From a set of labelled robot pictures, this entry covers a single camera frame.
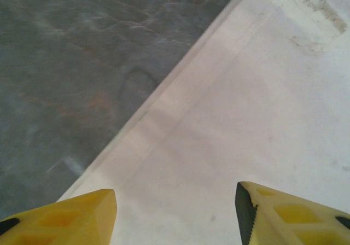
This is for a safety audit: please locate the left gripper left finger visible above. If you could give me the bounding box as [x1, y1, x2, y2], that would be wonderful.
[0, 189, 118, 245]

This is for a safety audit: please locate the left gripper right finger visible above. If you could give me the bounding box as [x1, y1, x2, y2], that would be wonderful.
[236, 181, 350, 245]

